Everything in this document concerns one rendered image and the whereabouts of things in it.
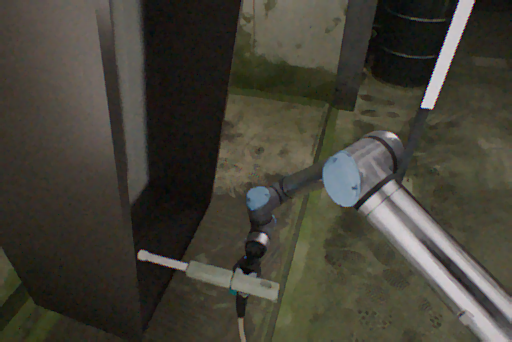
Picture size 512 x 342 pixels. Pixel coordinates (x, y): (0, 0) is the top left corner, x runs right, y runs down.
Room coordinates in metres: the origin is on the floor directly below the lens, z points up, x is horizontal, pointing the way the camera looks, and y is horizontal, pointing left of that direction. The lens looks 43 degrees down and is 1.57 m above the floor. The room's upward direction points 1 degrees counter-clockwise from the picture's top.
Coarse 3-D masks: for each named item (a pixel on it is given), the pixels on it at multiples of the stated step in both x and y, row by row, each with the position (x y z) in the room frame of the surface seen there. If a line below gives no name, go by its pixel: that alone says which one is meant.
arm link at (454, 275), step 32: (352, 160) 0.57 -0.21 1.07; (384, 160) 0.59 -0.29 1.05; (352, 192) 0.52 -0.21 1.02; (384, 192) 0.51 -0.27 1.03; (384, 224) 0.47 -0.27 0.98; (416, 224) 0.45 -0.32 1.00; (416, 256) 0.40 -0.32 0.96; (448, 256) 0.39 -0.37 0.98; (448, 288) 0.34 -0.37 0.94; (480, 288) 0.33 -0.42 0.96; (480, 320) 0.29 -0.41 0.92
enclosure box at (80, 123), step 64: (0, 0) 0.41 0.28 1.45; (64, 0) 0.39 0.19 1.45; (128, 0) 1.05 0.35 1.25; (192, 0) 1.00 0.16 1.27; (0, 64) 0.42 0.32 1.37; (64, 64) 0.39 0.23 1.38; (128, 64) 1.07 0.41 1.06; (192, 64) 1.00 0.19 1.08; (0, 128) 0.44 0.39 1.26; (64, 128) 0.41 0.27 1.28; (128, 128) 1.06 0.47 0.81; (192, 128) 1.01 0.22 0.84; (0, 192) 0.47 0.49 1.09; (64, 192) 0.42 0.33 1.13; (128, 192) 1.01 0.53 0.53; (192, 192) 1.02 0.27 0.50; (64, 256) 0.45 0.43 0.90; (128, 256) 0.40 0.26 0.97; (128, 320) 0.42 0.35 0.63
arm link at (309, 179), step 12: (372, 132) 0.72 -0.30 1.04; (384, 132) 0.69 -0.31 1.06; (396, 144) 0.64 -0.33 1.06; (396, 156) 0.61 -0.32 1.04; (312, 168) 0.85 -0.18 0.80; (288, 180) 0.92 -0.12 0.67; (300, 180) 0.86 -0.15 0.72; (312, 180) 0.82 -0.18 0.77; (276, 192) 0.92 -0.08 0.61; (288, 192) 0.90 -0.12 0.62; (300, 192) 0.87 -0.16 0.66
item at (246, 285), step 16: (144, 256) 0.67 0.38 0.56; (160, 256) 0.67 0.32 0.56; (192, 272) 0.61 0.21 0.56; (208, 272) 0.61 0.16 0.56; (224, 272) 0.61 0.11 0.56; (224, 288) 0.57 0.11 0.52; (240, 288) 0.56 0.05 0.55; (256, 288) 0.55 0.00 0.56; (272, 288) 0.55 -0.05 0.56; (240, 304) 0.56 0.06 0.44
